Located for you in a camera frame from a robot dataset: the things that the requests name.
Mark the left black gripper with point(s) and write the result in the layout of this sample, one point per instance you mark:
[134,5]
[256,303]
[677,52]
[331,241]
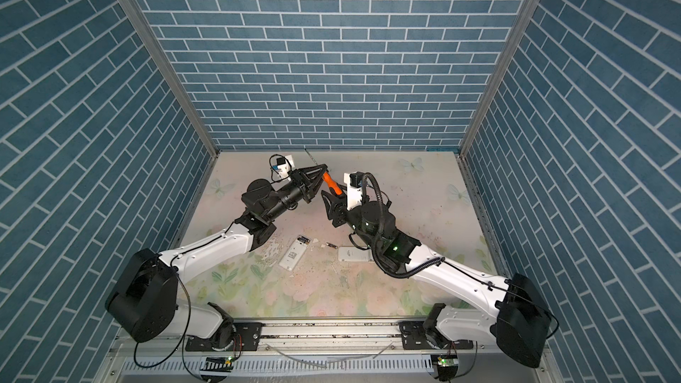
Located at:
[298,180]

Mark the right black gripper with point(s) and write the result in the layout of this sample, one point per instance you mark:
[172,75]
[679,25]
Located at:
[339,208]

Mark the white perforated cable duct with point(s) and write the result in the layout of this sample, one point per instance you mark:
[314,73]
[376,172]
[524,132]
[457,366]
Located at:
[278,365]

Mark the orange handled screwdriver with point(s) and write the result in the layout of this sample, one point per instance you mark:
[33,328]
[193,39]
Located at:
[333,186]

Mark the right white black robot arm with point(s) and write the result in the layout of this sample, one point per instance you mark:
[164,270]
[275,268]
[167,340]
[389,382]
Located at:
[510,311]

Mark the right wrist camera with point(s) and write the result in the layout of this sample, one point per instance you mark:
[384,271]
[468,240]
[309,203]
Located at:
[356,192]

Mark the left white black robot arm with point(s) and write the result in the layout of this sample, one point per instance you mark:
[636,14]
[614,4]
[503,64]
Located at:
[145,301]

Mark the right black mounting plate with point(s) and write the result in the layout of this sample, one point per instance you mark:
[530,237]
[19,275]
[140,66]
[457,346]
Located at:
[417,335]

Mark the black mounting plate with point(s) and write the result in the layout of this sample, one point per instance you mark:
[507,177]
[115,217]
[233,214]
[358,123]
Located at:
[417,335]
[238,337]

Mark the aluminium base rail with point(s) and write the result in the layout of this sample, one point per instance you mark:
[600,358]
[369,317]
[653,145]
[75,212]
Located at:
[342,337]

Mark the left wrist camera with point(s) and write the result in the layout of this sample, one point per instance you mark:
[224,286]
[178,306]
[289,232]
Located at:
[281,167]

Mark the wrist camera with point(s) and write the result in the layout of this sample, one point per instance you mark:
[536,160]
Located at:
[356,192]
[281,167]

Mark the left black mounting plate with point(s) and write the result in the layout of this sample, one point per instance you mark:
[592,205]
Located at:
[238,337]

